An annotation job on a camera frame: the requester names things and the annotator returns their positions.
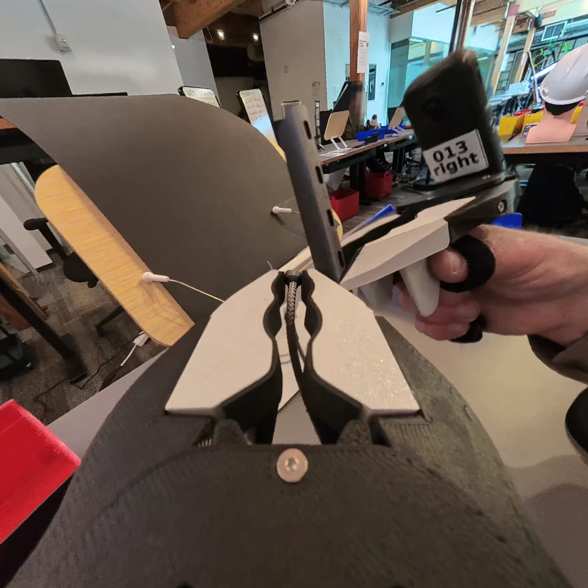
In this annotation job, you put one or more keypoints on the red storage bin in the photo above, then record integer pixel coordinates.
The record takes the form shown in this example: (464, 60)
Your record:
(344, 204)
(379, 183)

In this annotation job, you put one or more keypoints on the black textured pad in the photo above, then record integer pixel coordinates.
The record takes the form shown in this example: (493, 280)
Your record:
(579, 427)

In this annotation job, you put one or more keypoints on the wooden book stand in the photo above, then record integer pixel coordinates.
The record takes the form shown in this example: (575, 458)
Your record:
(105, 257)
(396, 117)
(336, 124)

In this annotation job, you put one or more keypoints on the pink mannequin head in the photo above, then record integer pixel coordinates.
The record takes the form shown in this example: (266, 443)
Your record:
(551, 131)

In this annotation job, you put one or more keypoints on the whiteboard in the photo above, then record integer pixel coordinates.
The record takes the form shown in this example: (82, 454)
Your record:
(200, 96)
(257, 110)

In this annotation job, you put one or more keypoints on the black monitor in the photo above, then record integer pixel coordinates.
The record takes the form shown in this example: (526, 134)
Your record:
(32, 78)

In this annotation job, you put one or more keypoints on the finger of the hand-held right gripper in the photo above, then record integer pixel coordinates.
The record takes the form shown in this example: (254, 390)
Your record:
(427, 213)
(404, 248)

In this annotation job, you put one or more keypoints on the black office chair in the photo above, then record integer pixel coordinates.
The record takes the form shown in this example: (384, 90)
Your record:
(73, 266)

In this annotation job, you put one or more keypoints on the red plastic bin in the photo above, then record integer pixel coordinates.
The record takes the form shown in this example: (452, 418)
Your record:
(32, 459)

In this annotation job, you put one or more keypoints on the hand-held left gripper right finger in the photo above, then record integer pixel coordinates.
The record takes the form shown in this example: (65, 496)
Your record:
(358, 363)

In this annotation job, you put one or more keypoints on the person's right hand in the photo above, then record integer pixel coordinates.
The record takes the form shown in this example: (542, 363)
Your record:
(542, 285)

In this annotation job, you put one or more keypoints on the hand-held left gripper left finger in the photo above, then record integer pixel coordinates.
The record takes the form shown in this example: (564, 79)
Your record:
(225, 363)

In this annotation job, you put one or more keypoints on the black sheet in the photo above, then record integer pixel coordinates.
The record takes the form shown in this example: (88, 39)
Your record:
(183, 183)

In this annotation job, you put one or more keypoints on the white hard hat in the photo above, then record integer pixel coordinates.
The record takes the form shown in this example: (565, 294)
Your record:
(565, 78)

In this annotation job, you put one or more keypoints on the grey usb hub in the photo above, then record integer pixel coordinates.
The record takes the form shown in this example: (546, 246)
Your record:
(312, 197)

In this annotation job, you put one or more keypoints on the yellow plastic bin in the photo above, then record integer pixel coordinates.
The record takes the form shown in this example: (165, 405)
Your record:
(510, 126)

